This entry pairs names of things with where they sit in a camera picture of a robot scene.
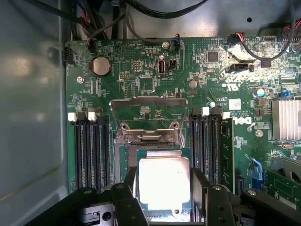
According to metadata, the silver metal socket cover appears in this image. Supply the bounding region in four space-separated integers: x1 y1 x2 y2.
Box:
110 96 190 145

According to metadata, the silver coin cell battery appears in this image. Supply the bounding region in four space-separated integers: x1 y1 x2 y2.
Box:
90 56 111 77

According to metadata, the green RAM stick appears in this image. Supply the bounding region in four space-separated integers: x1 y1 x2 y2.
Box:
220 117 236 194

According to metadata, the internal USB port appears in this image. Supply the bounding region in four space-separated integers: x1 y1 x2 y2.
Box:
158 55 167 76

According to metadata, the grey cable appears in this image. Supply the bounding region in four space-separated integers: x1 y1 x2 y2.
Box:
125 3 166 45

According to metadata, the black RAM slot, white latch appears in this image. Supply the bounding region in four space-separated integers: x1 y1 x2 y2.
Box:
87 111 104 193
198 106 210 179
67 112 85 190

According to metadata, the thick black cable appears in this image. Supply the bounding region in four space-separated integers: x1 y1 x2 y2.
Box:
124 0 209 19

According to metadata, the CPU socket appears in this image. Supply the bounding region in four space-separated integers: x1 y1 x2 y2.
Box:
113 138 196 224

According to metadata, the black cable bundle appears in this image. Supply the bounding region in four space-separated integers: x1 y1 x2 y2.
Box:
29 0 127 42

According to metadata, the black square chip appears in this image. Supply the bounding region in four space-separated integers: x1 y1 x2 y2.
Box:
207 51 220 63

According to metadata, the thin black wire loop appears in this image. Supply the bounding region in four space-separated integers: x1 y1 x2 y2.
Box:
239 14 298 68

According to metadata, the grey metal PC case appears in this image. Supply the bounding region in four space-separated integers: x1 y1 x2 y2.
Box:
0 0 301 226

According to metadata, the black SATA connector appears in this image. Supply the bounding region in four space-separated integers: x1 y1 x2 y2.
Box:
225 62 250 73

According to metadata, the silver finned heatsink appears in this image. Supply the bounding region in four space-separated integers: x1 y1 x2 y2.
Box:
271 98 301 142

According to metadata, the blue connector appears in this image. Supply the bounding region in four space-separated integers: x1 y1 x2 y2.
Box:
245 153 263 189

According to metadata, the black plug with coloured wires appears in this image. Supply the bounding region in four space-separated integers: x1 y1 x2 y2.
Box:
87 36 97 53

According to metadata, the large silver capacitor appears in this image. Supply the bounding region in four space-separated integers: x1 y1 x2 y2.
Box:
252 87 265 98

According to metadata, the green expansion card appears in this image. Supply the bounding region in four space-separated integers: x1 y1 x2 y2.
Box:
262 156 301 210

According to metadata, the green motherboard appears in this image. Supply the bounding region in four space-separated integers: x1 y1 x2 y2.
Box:
63 35 301 226

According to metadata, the black plug with red wires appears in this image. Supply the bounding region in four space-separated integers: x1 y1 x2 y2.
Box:
226 33 246 44

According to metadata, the black edge connector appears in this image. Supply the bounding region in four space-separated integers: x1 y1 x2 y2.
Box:
62 45 75 66

